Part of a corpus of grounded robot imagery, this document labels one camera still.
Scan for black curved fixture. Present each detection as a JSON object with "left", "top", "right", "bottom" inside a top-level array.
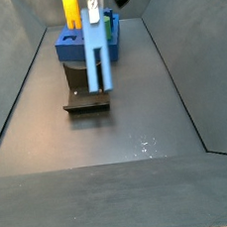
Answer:
[{"left": 63, "top": 60, "right": 110, "bottom": 114}]

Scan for green cylinder peg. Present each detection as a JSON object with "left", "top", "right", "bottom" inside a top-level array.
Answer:
[{"left": 103, "top": 16, "right": 112, "bottom": 41}]

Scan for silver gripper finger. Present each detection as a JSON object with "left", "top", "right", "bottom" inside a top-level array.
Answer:
[{"left": 86, "top": 0, "right": 104, "bottom": 24}]

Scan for yellow slotted block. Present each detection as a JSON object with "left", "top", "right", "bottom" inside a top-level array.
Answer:
[{"left": 61, "top": 0, "right": 81, "bottom": 30}]

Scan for blue foam peg base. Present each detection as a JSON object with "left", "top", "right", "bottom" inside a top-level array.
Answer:
[{"left": 55, "top": 13, "right": 120, "bottom": 61}]

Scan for dark blue star peg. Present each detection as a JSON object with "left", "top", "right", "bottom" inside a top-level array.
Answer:
[{"left": 103, "top": 8, "right": 113, "bottom": 32}]

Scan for light blue square-circle object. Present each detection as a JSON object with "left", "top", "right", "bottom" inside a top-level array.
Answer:
[{"left": 81, "top": 9, "right": 113, "bottom": 93}]

